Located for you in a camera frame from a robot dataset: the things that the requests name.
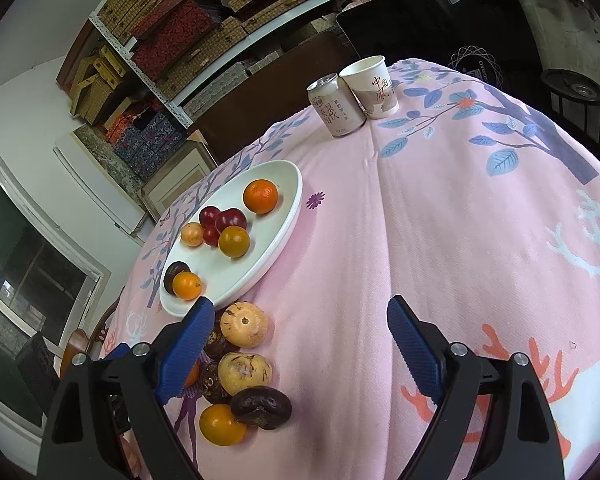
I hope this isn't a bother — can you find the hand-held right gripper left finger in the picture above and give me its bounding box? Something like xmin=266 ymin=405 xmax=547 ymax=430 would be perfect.
xmin=39 ymin=296 xmax=216 ymax=480

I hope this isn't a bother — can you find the orange mandarin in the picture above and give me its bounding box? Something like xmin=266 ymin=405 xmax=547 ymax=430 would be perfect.
xmin=243 ymin=179 xmax=279 ymax=214
xmin=182 ymin=360 xmax=201 ymax=391

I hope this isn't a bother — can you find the framed picture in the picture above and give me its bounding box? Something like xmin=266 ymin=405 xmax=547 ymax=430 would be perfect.
xmin=141 ymin=130 xmax=218 ymax=221

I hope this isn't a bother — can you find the carved wooden chair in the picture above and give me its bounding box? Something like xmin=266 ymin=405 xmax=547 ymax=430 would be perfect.
xmin=59 ymin=305 xmax=123 ymax=386

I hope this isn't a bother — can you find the orange patterned box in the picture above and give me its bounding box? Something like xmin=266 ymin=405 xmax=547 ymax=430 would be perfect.
xmin=102 ymin=97 xmax=166 ymax=143

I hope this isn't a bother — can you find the black round stool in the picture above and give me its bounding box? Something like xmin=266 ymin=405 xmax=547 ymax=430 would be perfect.
xmin=540 ymin=68 xmax=600 ymax=121

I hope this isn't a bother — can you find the dark brown wooden board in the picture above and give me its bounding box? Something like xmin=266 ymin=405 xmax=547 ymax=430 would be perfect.
xmin=195 ymin=35 xmax=361 ymax=161

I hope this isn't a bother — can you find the white board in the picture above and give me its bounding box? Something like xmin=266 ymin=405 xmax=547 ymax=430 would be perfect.
xmin=53 ymin=145 xmax=148 ymax=236

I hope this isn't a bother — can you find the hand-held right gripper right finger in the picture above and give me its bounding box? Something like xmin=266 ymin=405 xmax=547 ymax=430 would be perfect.
xmin=386 ymin=295 xmax=566 ymax=480

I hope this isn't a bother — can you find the white framed dark window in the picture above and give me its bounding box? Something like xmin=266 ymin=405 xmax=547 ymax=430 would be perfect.
xmin=0 ymin=150 xmax=113 ymax=441

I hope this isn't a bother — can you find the yellow tomato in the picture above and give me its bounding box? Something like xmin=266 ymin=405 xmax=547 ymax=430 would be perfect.
xmin=199 ymin=403 xmax=248 ymax=447
xmin=217 ymin=225 xmax=251 ymax=259
xmin=172 ymin=271 xmax=203 ymax=301

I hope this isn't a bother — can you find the marble slab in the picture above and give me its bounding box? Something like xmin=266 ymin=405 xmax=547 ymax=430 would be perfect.
xmin=72 ymin=125 xmax=153 ymax=206

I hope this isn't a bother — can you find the stack of grey patterned boxes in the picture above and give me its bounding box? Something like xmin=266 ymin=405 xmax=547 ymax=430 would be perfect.
xmin=182 ymin=60 xmax=251 ymax=116

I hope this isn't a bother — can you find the pink printed tablecloth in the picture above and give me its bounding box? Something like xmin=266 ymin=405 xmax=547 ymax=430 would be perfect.
xmin=97 ymin=57 xmax=600 ymax=480

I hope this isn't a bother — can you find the pink drink can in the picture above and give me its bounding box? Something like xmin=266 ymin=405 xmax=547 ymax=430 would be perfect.
xmin=306 ymin=73 xmax=367 ymax=138

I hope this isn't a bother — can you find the red patterned box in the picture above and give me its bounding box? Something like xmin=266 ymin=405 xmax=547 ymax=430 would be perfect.
xmin=130 ymin=0 xmax=223 ymax=81

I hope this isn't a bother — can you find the yellow passion fruit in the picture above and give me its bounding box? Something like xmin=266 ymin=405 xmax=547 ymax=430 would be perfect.
xmin=217 ymin=352 xmax=274 ymax=397
xmin=180 ymin=222 xmax=205 ymax=247
xmin=220 ymin=302 xmax=270 ymax=348

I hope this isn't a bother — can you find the dark purple passion fruit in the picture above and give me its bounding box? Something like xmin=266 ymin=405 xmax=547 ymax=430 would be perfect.
xmin=202 ymin=327 xmax=241 ymax=361
xmin=230 ymin=388 xmax=293 ymax=432
xmin=197 ymin=361 xmax=233 ymax=405
xmin=163 ymin=261 xmax=191 ymax=296

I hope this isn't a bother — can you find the stack of tan boxes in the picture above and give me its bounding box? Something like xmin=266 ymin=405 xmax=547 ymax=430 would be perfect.
xmin=55 ymin=42 xmax=131 ymax=126

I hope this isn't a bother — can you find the white plate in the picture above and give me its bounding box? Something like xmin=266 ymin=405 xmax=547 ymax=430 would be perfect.
xmin=158 ymin=160 xmax=304 ymax=318

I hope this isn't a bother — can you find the black flat screen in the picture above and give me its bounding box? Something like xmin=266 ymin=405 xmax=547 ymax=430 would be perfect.
xmin=336 ymin=0 xmax=546 ymax=86

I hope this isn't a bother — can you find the white metal shelf rack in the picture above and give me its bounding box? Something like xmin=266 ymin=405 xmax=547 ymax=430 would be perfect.
xmin=87 ymin=0 xmax=496 ymax=126

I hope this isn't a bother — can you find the white paper cup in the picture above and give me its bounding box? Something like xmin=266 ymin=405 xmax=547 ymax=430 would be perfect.
xmin=339 ymin=55 xmax=400 ymax=120

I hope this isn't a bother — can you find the stack of blue patterned boxes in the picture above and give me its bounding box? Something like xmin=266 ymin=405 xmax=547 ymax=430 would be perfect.
xmin=115 ymin=112 xmax=188 ymax=176

